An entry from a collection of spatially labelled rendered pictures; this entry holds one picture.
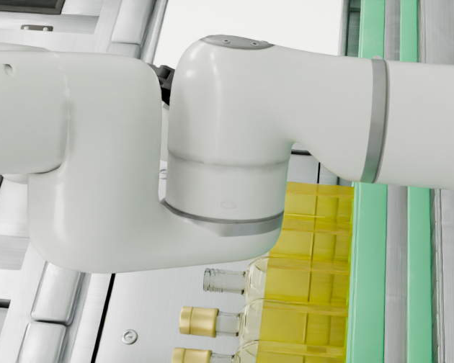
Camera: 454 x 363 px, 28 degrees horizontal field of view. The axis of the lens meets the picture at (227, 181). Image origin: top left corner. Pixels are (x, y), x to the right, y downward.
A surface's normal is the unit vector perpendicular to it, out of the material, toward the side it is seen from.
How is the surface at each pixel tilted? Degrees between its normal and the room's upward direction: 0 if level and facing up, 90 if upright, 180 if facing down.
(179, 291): 91
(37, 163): 113
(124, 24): 90
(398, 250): 90
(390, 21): 90
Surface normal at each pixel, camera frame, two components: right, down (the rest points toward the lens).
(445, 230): -0.03, -0.62
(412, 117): -0.04, 0.00
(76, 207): -0.15, 0.23
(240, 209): 0.23, 0.26
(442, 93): 0.00, -0.43
